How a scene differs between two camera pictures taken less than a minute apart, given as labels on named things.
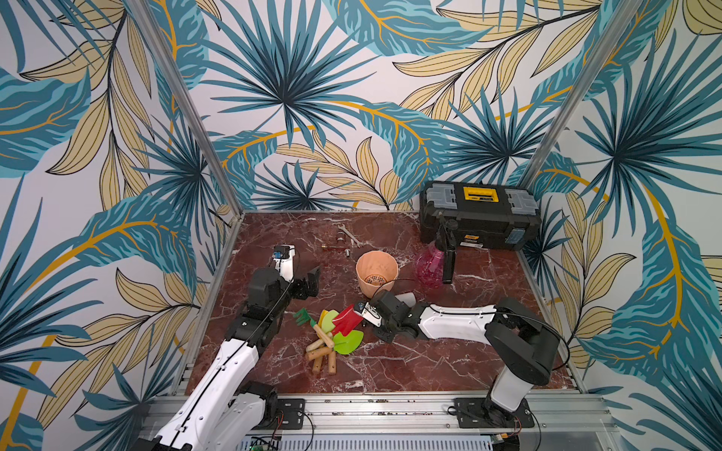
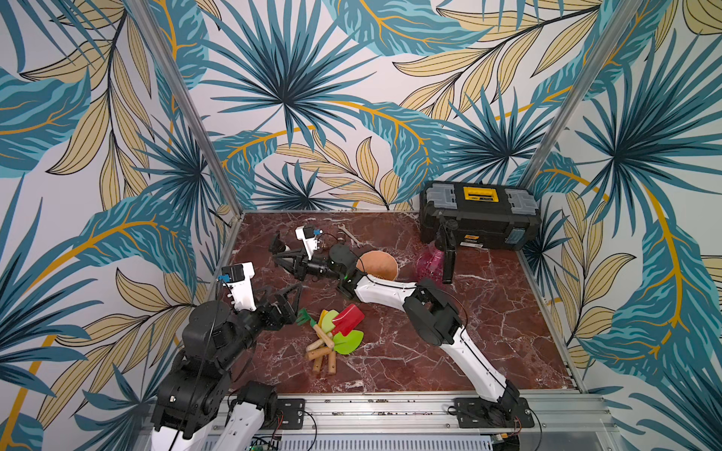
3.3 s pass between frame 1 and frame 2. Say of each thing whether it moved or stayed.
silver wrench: stayed
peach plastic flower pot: stayed
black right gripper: moved
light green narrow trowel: stayed
